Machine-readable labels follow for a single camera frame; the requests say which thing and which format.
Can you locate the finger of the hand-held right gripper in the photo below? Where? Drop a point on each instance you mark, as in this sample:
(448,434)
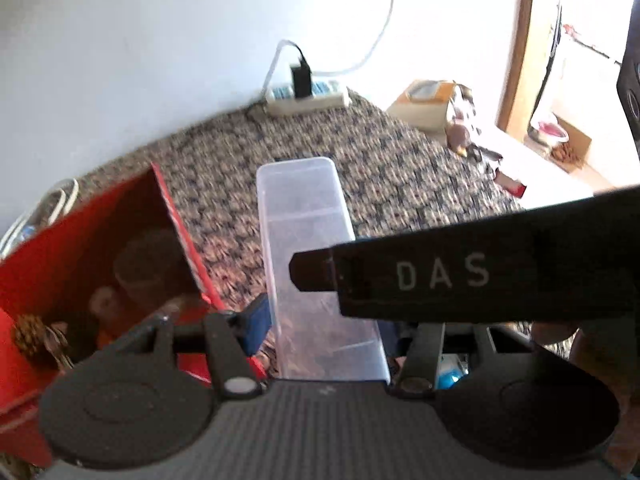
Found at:
(315,270)

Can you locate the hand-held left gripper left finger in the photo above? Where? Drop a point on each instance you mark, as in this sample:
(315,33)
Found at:
(257,324)

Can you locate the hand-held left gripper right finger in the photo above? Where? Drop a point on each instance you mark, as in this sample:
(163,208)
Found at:
(425,350)

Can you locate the clear plastic box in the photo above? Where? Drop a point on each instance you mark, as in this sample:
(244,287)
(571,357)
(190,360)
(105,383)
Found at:
(305,200)

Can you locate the red cardboard box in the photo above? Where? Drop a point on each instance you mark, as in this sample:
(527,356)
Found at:
(65,250)

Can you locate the person's right hand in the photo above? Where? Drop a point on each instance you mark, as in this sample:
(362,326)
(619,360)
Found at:
(625,385)

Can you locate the red snack packet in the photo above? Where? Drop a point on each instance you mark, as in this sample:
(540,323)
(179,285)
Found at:
(512,184)

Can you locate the white bowl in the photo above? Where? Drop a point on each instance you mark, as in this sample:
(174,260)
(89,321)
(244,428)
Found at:
(549,132)

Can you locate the small doll figure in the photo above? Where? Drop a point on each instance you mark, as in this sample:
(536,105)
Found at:
(460,127)

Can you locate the white power strip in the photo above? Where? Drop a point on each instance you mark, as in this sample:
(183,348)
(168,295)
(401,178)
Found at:
(320,97)

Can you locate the yellow white carton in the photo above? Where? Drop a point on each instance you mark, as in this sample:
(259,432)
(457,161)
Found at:
(425,102)

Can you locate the black plug-in charger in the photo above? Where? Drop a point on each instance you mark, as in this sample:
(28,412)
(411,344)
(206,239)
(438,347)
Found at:
(301,80)

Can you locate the pine cone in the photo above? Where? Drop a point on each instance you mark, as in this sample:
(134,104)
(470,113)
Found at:
(31,334)

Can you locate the wooden door frame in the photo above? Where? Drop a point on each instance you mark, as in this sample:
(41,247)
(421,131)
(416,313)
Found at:
(517,45)

